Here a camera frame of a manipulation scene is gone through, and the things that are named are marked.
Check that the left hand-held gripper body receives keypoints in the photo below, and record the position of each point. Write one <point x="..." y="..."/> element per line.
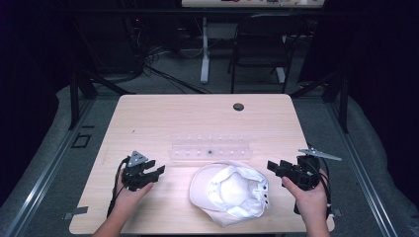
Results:
<point x="136" y="176"/>

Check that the white desk leg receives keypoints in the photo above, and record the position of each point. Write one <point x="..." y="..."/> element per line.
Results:
<point x="280" y="75"/>
<point x="205" y="56"/>

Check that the black chair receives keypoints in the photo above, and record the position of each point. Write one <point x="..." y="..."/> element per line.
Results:
<point x="260" y="49"/>

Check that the dark round table grommet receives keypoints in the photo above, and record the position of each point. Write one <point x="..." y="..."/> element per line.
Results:
<point x="238" y="106"/>

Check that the grey tape strip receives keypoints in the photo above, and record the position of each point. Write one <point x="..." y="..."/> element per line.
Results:
<point x="75" y="212"/>
<point x="336" y="213"/>

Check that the person's right hand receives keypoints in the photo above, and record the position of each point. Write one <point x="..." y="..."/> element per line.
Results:
<point x="313" y="200"/>

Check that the black metal frame stand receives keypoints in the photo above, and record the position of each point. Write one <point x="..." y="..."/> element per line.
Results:
<point x="343" y="102"/>
<point x="74" y="98"/>

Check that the person's left hand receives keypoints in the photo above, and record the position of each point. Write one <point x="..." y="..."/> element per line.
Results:
<point x="126" y="199"/>

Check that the white cap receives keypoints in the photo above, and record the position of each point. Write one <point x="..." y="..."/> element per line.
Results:
<point x="230" y="194"/>

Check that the aluminium floor rail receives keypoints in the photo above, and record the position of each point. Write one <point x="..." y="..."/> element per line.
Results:
<point x="49" y="171"/>
<point x="362" y="171"/>

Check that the clear plastic tray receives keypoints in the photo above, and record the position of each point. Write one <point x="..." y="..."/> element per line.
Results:
<point x="210" y="152"/>

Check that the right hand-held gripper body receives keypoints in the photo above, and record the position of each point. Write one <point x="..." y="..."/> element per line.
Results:
<point x="304" y="174"/>

